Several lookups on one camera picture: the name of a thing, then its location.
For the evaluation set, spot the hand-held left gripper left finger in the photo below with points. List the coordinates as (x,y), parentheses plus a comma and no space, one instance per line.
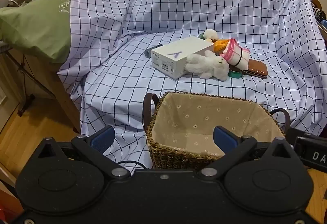
(103,138)

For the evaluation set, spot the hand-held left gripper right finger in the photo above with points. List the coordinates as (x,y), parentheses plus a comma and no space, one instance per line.
(224,138)

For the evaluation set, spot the woven basket with fabric lining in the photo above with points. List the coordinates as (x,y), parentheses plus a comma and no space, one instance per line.
(194,116)

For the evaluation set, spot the white plush lamb toy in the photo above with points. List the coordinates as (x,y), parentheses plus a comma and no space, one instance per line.
(214,65)

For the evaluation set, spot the pink and white towel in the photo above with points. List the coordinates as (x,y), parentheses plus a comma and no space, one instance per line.
(235,54)

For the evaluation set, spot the green and cream mushroom toy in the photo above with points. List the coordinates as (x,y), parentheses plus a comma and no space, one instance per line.
(210,34)

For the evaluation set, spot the green tape roll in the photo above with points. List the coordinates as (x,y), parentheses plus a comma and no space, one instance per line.
(233,74)

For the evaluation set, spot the brown leather case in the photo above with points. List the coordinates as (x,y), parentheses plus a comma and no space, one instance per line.
(256,68)

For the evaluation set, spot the dark grey cylinder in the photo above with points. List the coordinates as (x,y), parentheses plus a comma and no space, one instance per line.
(148,53)

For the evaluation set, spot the white phone box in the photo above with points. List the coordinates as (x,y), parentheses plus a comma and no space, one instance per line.
(178,52)

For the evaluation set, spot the green cloth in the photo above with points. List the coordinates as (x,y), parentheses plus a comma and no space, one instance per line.
(33,24)

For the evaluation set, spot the checked white bed sheet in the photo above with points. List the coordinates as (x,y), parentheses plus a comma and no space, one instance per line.
(178,4)

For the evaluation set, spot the zebra patterned item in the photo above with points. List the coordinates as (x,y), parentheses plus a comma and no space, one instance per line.
(319,13)

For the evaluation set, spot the brown wooden chair back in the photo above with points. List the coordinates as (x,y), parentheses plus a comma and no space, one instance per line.
(316,0)

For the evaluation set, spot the wooden bed frame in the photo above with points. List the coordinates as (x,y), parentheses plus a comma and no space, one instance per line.
(63,101)

